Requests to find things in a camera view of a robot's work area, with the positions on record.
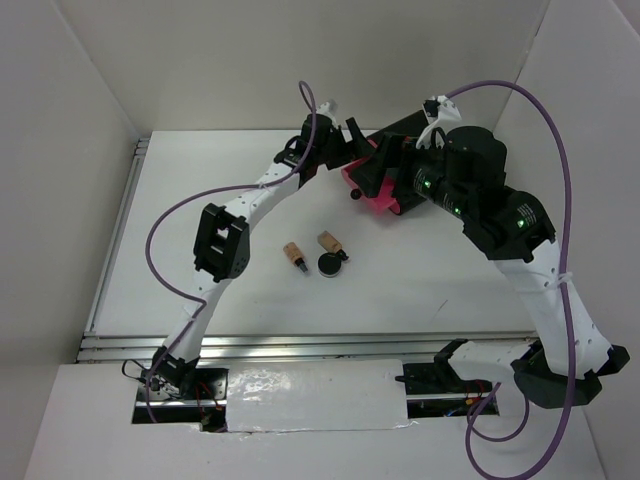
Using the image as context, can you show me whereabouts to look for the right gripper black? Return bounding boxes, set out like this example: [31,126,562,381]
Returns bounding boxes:
[347,129,472,218]

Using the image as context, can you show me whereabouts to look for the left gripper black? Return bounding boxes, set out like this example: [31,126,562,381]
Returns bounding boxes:
[315,117,373,171]

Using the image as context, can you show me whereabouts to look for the black round compact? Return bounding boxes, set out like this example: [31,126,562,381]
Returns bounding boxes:
[317,253,343,278]

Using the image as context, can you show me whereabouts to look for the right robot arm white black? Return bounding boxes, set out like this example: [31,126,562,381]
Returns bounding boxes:
[344,123,630,409]

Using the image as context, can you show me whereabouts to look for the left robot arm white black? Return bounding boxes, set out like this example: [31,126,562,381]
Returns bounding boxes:
[142,110,376,399]

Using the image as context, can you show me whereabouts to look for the black drawer organizer case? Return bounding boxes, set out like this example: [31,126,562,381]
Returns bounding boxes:
[367,110,429,145]

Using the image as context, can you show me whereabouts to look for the beige foundation tube right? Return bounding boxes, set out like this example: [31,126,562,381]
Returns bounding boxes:
[317,231,349,261]

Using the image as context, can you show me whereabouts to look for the beige foundation bottle left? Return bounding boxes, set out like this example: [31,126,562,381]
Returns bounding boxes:
[283,242,309,274]

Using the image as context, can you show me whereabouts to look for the white glossy cover plate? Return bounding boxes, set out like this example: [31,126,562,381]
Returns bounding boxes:
[226,360,410,433]

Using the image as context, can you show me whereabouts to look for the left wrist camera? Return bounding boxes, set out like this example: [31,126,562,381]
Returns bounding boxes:
[317,99,337,116]

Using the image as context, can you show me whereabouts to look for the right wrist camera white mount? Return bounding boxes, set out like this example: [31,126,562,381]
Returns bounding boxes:
[416,95,462,149]

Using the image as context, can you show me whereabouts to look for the aluminium front rail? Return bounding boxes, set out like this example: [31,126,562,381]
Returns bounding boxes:
[76,331,535,364]

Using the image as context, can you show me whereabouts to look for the aluminium rail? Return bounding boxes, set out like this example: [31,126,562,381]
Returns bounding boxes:
[76,331,535,364]
[83,137,151,336]

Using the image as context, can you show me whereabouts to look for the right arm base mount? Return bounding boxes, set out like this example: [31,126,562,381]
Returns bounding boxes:
[395,363,493,419]

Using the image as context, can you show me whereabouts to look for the aluminium left rail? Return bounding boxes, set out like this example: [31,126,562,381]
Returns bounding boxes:
[83,137,151,336]

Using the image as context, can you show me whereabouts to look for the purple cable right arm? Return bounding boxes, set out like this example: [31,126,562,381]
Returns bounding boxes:
[447,79,574,477]

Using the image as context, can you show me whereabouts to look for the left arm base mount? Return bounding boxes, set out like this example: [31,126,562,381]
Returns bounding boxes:
[121,360,229,433]

